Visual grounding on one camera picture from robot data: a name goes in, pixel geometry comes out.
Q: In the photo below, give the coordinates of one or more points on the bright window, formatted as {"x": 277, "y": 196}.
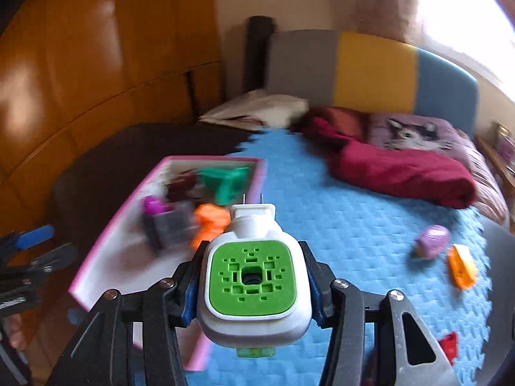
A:
{"x": 466, "y": 20}

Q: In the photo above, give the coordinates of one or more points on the wooden wardrobe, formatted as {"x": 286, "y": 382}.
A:
{"x": 80, "y": 68}

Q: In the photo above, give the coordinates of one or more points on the orange plastic piece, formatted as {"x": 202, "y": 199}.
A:
{"x": 462, "y": 267}

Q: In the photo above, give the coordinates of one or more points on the red toy car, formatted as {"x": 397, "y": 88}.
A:
{"x": 450, "y": 345}

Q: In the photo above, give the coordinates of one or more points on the pink patterned quilt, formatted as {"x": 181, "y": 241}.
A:
{"x": 487, "y": 185}

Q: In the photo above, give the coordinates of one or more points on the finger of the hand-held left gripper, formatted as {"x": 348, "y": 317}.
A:
{"x": 34, "y": 237}
{"x": 56, "y": 257}

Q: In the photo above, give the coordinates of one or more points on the white green plug-in device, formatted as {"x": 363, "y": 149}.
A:
{"x": 253, "y": 277}

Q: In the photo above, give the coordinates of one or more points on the orange cube block piece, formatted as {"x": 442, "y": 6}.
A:
{"x": 209, "y": 221}

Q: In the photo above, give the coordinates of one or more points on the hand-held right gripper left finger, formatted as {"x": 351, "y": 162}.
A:
{"x": 189, "y": 301}

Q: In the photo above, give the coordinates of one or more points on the pink container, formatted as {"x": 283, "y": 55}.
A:
{"x": 506, "y": 142}

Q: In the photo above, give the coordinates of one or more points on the grey yellow blue headboard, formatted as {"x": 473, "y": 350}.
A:
{"x": 374, "y": 72}

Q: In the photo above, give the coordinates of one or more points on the purple cat pillow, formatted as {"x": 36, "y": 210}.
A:
{"x": 418, "y": 132}

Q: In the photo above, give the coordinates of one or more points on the green plastic part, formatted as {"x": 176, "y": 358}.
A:
{"x": 225, "y": 183}

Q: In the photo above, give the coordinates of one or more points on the purple egg toy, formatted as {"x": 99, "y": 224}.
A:
{"x": 432, "y": 241}

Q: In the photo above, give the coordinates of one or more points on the pink cardboard box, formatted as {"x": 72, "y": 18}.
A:
{"x": 120, "y": 265}

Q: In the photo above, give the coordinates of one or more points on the beige canvas bag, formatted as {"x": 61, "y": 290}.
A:
{"x": 257, "y": 108}

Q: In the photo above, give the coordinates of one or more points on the black rolled mat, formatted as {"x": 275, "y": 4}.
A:
{"x": 259, "y": 52}

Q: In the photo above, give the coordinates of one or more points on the brass and black toy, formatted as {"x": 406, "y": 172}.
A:
{"x": 181, "y": 185}

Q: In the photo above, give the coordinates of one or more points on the dark red blanket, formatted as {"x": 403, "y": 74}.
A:
{"x": 402, "y": 173}

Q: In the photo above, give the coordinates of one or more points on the person's left hand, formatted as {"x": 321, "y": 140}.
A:
{"x": 17, "y": 333}

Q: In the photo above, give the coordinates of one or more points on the wooden bedside shelf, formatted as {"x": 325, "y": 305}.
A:
{"x": 497, "y": 169}

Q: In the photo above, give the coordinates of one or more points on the grey cylinder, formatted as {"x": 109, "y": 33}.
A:
{"x": 171, "y": 227}

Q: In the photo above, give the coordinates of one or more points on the blue foam mat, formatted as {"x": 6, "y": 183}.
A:
{"x": 362, "y": 229}

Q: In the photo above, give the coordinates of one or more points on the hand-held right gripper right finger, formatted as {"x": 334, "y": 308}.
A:
{"x": 320, "y": 305}

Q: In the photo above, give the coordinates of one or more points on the beige curtain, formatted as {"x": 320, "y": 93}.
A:
{"x": 386, "y": 4}

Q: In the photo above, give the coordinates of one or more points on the magenta spool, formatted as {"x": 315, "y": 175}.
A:
{"x": 155, "y": 205}

